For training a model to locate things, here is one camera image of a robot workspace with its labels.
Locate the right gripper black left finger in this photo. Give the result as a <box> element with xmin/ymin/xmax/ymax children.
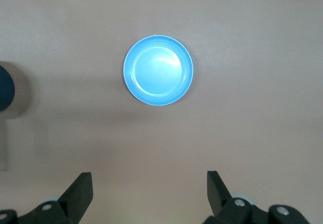
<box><xmin>0</xmin><ymin>172</ymin><xmax>93</xmax><ymax>224</ymax></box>

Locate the black pot with blue handle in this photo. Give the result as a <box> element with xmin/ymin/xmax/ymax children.
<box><xmin>0</xmin><ymin>61</ymin><xmax>31</xmax><ymax>172</ymax></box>

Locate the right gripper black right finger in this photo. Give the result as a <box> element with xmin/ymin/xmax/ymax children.
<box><xmin>203</xmin><ymin>170</ymin><xmax>310</xmax><ymax>224</ymax></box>

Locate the brown table mat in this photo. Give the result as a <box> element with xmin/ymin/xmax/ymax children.
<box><xmin>0</xmin><ymin>0</ymin><xmax>323</xmax><ymax>224</ymax></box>

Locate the blue round plate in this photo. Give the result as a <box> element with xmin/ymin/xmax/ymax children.
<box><xmin>123</xmin><ymin>34</ymin><xmax>195</xmax><ymax>107</ymax></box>

